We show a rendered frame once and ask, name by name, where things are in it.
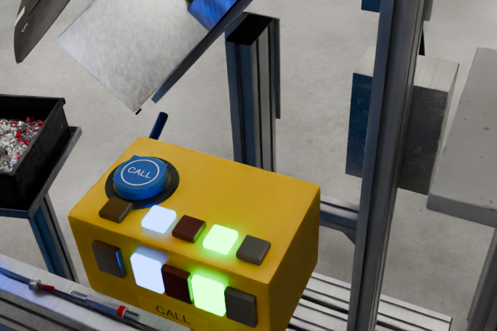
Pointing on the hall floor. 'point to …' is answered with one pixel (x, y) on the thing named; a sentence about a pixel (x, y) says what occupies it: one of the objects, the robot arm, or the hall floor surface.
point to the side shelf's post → (486, 298)
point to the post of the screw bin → (52, 241)
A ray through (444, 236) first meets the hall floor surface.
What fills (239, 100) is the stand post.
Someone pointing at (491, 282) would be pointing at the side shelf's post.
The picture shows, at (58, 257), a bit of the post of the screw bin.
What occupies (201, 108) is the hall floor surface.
